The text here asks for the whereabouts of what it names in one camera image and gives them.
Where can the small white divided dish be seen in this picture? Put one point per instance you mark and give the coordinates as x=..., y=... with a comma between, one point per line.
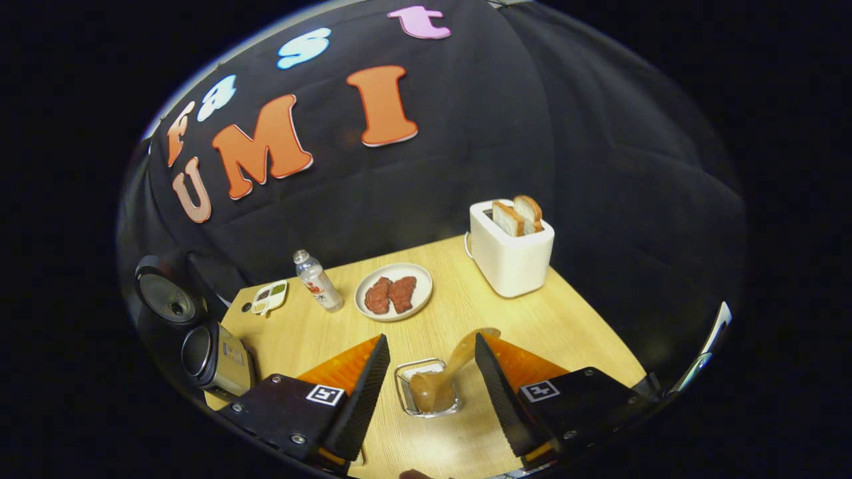
x=269, y=297

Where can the clear drink bottle red label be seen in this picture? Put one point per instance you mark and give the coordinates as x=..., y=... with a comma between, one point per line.
x=321, y=285

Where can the toast slice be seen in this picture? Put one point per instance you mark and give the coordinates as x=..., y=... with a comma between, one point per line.
x=530, y=211
x=507, y=219

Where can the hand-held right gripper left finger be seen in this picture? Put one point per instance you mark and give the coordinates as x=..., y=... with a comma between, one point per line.
x=363, y=406

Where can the wooden spoon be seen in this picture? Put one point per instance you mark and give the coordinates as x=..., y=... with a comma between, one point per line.
x=432, y=392

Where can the white toaster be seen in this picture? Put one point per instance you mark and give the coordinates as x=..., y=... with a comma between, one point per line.
x=512, y=263

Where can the dark grey rice cooker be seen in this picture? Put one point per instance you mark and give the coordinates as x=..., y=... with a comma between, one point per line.
x=213, y=362

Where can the white round plate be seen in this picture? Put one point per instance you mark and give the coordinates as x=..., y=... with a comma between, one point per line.
x=423, y=293

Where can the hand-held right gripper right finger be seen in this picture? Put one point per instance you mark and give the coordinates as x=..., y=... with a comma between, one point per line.
x=502, y=399

